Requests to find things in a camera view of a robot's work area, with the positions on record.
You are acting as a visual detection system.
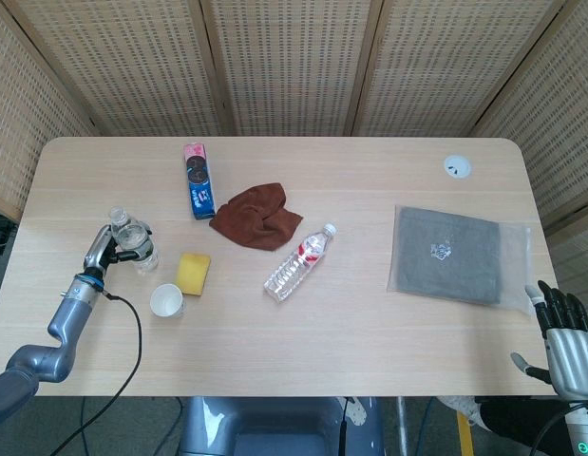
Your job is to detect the black trouser leg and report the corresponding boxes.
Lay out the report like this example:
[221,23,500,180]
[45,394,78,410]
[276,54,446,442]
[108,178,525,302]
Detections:
[478,398,568,447]

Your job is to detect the white table cable grommet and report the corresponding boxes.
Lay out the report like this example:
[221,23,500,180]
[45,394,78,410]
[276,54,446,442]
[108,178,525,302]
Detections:
[442,154,472,180]

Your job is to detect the blue pink cookie box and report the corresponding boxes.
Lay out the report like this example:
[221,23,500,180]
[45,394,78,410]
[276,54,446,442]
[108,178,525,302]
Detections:
[181,142,217,221]

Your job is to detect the thin black rod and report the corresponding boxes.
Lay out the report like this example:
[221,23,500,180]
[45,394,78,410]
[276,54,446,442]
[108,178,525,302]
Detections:
[339,397,349,456]

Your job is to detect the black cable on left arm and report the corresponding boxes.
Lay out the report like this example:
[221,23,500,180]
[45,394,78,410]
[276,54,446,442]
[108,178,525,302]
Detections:
[72,292,143,456]

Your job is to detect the brown cloth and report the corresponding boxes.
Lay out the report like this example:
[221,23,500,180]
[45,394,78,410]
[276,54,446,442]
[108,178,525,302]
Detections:
[208,181,305,252]

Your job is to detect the yellow sponge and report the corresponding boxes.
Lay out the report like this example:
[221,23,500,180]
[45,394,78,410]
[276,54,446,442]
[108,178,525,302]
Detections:
[174,252,213,298]

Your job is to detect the metal table leg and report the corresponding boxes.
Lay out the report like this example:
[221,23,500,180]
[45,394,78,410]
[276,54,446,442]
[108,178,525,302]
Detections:
[395,396,411,456]

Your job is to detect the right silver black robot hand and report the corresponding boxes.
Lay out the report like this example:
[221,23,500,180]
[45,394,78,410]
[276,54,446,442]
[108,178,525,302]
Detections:
[510,279,588,405]

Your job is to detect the woven bamboo screen panel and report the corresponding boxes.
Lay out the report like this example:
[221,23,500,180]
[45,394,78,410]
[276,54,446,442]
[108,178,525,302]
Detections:
[350,0,579,139]
[471,0,588,305]
[0,0,237,139]
[0,0,100,224]
[200,0,385,139]

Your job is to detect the white perforated shoe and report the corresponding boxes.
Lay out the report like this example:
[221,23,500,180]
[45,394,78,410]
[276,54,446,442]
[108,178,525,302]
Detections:
[438,396,484,428]

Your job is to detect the small white paper cup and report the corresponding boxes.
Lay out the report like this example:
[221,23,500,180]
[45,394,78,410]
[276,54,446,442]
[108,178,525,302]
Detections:
[149,283,185,319]

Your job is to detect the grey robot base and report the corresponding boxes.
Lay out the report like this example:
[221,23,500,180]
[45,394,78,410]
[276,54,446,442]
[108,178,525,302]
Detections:
[178,396,385,456]

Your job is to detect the white perforated plate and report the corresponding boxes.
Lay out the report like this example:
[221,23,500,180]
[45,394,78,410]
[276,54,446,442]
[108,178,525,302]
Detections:
[345,397,370,428]

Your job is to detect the green label plastic bottle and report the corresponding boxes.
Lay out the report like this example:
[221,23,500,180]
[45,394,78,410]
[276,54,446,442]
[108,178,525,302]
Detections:
[107,206,161,276]

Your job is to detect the capped red label water bottle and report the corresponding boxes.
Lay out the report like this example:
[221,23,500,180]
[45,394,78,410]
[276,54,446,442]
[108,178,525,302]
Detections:
[262,222,339,302]

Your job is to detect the blue floor cable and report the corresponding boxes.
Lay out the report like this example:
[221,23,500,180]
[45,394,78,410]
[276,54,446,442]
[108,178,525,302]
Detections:
[419,396,437,456]

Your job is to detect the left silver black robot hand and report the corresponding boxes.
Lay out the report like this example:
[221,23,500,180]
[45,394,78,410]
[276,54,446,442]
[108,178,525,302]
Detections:
[83,222,141,281]

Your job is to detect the grey cloth in plastic bag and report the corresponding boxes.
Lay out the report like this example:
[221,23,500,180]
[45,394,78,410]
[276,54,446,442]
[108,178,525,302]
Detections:
[386,204,533,318]

